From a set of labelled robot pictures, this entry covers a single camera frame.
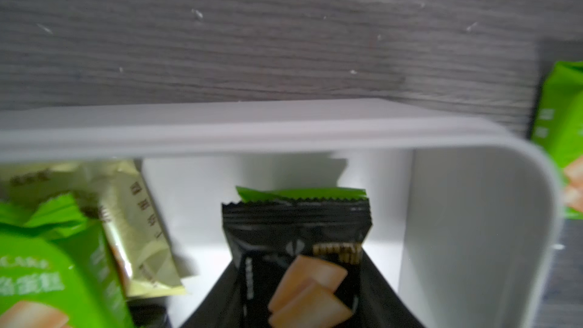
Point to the white storage box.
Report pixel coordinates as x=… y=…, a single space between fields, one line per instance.
x=465 y=214

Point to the black cookie packet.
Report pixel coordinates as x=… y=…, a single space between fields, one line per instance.
x=150 y=316
x=299 y=260

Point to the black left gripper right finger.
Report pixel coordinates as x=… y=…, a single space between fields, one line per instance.
x=378 y=304

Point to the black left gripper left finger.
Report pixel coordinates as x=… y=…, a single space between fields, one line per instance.
x=222 y=305

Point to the green cookie packet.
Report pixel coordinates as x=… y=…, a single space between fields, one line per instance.
x=57 y=269
x=557 y=130

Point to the pale yellow cookie packet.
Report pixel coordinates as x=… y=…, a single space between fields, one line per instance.
x=114 y=192

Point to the green cookie packet hidden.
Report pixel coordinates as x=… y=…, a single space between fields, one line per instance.
x=248 y=195

